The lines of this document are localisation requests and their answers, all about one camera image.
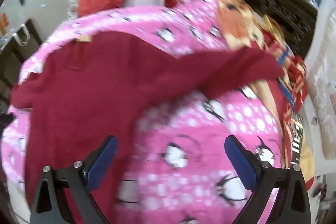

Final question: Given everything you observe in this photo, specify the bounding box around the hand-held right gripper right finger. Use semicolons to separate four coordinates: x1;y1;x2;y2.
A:
224;135;313;224

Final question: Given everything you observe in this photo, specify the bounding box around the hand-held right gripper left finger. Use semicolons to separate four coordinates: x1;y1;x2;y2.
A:
30;135;118;224

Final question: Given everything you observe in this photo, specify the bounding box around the dark red knitted sweater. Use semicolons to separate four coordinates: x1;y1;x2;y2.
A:
12;31;285;224

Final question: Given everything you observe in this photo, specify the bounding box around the pink penguin print blanket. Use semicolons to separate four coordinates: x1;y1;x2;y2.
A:
0;0;289;224

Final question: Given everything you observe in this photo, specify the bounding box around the white patterned rug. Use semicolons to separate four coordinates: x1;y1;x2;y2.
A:
306;7;336;159

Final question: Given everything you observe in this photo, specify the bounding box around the orange printed blanket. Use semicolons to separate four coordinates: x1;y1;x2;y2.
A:
217;0;315;188

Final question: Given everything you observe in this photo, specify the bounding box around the dark wooden desk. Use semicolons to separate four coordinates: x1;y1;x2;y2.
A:
0;19;44;111

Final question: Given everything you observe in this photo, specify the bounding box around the dark carved wooden cabinet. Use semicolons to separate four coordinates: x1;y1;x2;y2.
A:
236;0;318;59

